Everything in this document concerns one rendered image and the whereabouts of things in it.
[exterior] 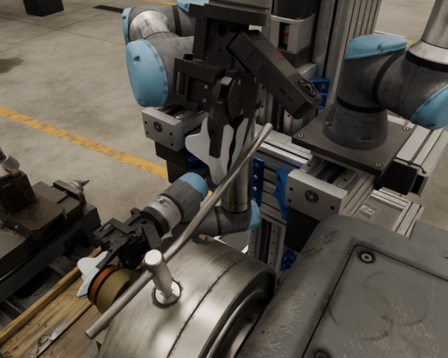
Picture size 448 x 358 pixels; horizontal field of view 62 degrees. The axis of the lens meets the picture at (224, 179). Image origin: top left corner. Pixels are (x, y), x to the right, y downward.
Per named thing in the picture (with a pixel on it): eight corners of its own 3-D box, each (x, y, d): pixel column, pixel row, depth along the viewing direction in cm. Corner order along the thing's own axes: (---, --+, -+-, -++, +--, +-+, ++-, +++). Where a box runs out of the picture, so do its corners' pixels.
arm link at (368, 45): (362, 80, 92) (375, 23, 84) (407, 101, 83) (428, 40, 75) (325, 91, 88) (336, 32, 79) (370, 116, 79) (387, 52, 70)
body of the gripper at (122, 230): (97, 260, 76) (139, 224, 84) (128, 279, 72) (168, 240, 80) (89, 234, 71) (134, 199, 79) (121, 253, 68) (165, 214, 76)
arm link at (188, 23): (225, 53, 106) (225, 2, 98) (178, 57, 104) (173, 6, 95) (215, 40, 115) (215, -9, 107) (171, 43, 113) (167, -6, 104)
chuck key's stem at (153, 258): (171, 312, 49) (152, 269, 41) (160, 303, 50) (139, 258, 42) (183, 300, 50) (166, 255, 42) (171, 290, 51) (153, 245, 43)
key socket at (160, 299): (172, 318, 49) (168, 310, 47) (154, 304, 50) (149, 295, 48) (188, 298, 50) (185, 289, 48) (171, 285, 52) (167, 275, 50)
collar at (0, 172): (27, 165, 88) (23, 155, 87) (-5, 184, 83) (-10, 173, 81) (6, 155, 92) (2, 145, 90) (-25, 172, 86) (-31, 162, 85)
